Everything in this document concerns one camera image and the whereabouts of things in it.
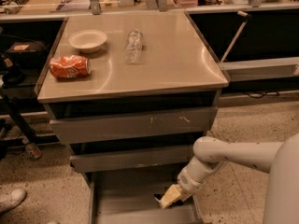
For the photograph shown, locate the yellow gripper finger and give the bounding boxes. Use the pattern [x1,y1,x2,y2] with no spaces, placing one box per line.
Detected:
[159,184,183,209]

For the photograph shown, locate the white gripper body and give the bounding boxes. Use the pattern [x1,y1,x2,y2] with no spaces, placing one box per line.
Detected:
[178,166,207,202]

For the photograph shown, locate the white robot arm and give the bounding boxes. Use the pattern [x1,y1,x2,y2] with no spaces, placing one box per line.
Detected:
[158,133,299,224]

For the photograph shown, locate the grey middle drawer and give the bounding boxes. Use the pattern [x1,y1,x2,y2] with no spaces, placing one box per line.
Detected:
[70,145,193,173]

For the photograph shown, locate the grey drawer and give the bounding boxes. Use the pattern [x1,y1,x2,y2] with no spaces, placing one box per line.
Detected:
[70,145,193,173]
[50,106,218,144]
[88,164,204,224]

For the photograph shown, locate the grey bottom drawer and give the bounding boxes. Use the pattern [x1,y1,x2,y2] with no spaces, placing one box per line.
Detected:
[88,164,204,224]

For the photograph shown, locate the grey top drawer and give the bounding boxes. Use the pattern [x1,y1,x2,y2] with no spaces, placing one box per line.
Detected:
[50,106,218,144]

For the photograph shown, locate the grey drawer cabinet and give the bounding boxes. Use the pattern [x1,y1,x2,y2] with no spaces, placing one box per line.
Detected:
[34,10,231,224]

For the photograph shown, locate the clear plastic water bottle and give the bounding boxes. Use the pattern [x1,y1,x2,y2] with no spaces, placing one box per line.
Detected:
[124,29,143,63]

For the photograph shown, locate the bottle on floor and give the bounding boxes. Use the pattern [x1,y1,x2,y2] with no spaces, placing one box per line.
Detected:
[22,138,42,160]

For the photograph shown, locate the crushed orange soda can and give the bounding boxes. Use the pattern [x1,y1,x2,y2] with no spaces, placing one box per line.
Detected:
[50,55,91,78]

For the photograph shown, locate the white shoe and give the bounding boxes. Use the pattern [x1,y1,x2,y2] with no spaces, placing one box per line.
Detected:
[0,188,27,214]

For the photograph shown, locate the white paper bowl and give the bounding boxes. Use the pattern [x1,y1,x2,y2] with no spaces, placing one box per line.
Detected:
[68,30,107,54]

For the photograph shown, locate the black tripod stand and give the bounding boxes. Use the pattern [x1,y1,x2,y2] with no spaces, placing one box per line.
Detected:
[0,53,37,142]

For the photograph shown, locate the black bag with label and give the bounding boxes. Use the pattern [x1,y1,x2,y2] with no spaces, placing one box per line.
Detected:
[5,41,48,69]

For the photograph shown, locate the black cable on floor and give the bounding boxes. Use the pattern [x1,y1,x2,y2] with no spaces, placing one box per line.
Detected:
[242,90,280,99]

